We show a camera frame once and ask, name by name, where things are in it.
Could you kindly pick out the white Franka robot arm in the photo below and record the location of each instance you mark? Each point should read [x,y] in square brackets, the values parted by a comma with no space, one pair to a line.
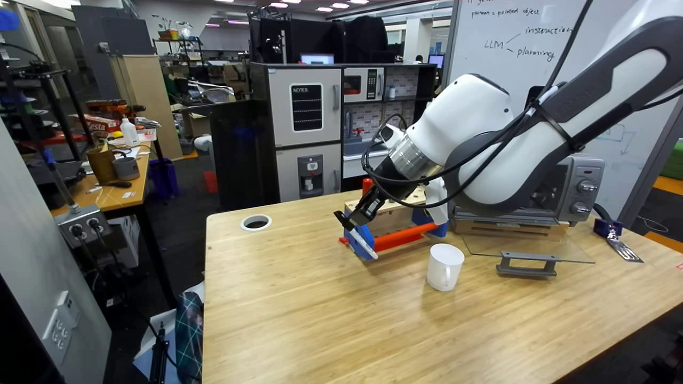
[541,128]

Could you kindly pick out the white plastic mug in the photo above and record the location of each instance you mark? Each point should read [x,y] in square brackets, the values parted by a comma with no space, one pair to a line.
[444,269]

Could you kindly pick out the toy microwave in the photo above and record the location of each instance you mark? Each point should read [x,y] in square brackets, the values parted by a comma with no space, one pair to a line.
[363,86]

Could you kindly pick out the wooden side desk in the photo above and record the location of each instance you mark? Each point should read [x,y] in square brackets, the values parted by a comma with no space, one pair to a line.
[107,195]

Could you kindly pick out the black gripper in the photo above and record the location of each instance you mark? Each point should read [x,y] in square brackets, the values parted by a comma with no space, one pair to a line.
[375,193]

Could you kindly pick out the black upright panel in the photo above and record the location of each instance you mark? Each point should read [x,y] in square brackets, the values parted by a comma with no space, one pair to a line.
[243,156]

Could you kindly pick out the white toy sink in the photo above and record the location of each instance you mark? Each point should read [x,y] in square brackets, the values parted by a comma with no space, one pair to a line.
[355,160]

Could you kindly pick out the orange rod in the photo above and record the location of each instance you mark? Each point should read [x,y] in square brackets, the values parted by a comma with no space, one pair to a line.
[403,238]

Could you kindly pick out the grey outlet box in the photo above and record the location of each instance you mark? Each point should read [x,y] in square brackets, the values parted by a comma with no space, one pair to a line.
[84,226]

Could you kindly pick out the computer monitor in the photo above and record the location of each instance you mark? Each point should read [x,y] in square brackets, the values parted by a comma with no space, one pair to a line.
[316,57]

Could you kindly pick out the white toy kitchen cabinet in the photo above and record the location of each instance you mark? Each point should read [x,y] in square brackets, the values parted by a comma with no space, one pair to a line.
[306,134]

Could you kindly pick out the grey panel with socket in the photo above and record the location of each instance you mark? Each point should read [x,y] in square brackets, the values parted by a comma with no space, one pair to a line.
[44,285]

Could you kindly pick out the plaid cloth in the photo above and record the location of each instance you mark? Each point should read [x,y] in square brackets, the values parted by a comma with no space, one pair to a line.
[189,333]

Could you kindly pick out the white spray bottle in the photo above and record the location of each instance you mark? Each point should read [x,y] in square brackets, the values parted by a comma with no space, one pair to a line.
[130,132]

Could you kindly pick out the grey toaster oven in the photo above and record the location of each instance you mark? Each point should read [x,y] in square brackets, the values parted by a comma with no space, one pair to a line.
[577,195]

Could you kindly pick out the blue spatula holder block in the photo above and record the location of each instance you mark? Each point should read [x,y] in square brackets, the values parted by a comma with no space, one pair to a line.
[607,226]

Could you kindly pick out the blue bin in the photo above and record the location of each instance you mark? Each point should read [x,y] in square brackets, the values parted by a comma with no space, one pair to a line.
[164,180]

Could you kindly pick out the wooden peg rack blue ends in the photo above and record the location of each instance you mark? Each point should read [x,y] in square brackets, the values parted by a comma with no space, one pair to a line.
[398,220]

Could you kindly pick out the upright red-orange peg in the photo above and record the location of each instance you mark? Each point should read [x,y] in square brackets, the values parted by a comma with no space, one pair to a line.
[368,185]

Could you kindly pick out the whiteboard with writing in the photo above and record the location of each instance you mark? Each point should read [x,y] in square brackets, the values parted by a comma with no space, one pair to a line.
[514,35]

